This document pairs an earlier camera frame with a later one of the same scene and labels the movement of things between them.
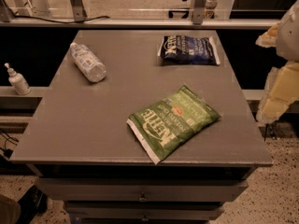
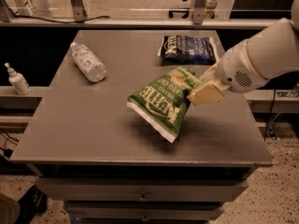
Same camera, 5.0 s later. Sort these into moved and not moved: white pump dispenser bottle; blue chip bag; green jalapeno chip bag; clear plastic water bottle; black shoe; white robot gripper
Moved: white robot gripper; green jalapeno chip bag
Not moved: clear plastic water bottle; blue chip bag; white pump dispenser bottle; black shoe
